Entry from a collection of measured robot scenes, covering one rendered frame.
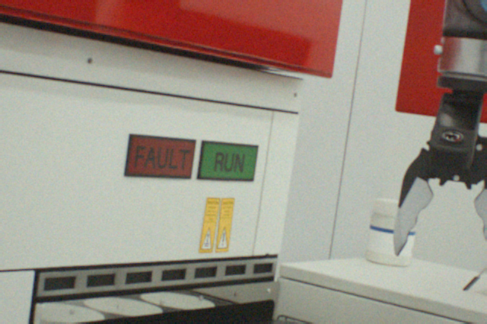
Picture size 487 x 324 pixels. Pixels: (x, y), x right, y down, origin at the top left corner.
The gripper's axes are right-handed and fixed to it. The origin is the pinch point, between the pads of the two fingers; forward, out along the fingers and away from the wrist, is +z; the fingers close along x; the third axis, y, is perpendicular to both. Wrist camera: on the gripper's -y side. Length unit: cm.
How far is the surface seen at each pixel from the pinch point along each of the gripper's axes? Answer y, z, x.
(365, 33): 334, -43, 46
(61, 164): -16.0, -6.0, 39.9
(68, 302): -14.8, 8.5, 38.0
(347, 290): 18.5, 9.0, 12.0
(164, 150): -1.6, -7.7, 33.1
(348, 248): 342, 53, 42
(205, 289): 6.7, 9.3, 28.4
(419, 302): 14.2, 8.2, 2.4
